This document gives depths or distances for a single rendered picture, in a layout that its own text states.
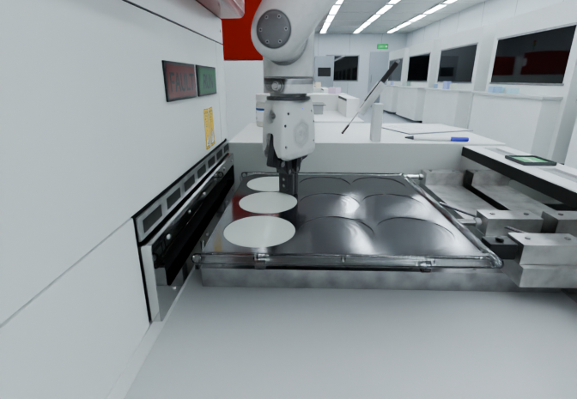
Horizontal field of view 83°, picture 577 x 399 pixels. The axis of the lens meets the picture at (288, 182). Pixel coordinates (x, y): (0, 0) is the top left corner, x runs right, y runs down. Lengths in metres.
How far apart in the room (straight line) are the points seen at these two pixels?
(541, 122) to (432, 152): 4.43
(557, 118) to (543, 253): 4.80
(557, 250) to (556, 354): 0.12
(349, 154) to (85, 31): 0.58
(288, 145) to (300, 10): 0.20
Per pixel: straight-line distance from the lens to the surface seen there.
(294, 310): 0.45
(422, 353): 0.42
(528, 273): 0.52
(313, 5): 0.47
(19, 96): 0.25
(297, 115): 0.55
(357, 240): 0.45
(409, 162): 0.80
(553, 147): 5.30
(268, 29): 0.47
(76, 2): 0.31
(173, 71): 0.46
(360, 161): 0.77
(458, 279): 0.53
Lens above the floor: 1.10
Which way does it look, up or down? 18 degrees down
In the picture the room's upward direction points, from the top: straight up
